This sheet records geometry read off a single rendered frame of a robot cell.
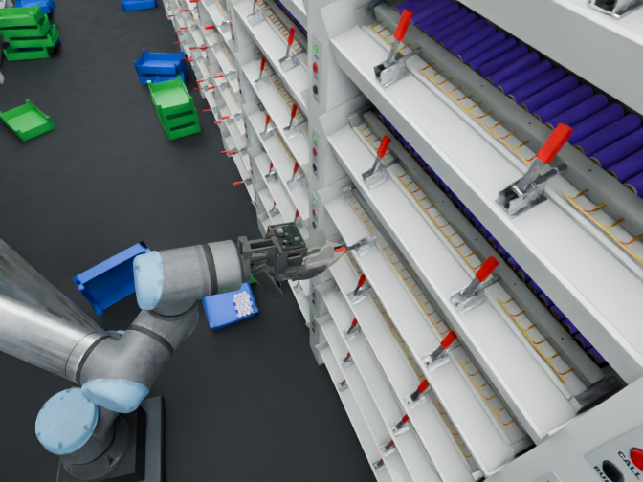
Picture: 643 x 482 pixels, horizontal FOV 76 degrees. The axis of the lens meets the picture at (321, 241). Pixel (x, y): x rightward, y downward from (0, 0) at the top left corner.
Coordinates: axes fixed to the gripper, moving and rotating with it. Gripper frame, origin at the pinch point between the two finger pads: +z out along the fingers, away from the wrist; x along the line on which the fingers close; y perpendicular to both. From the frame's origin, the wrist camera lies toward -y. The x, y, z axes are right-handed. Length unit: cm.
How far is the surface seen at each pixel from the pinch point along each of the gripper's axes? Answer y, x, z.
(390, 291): -0.5, -11.4, 6.9
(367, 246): 1.3, -1.0, 6.7
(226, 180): -90, 136, 15
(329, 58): 31.9, 16.0, -1.3
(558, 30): 52, -24, -5
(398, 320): -1.4, -17.3, 5.4
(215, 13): -1, 129, 7
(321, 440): -91, -10, 12
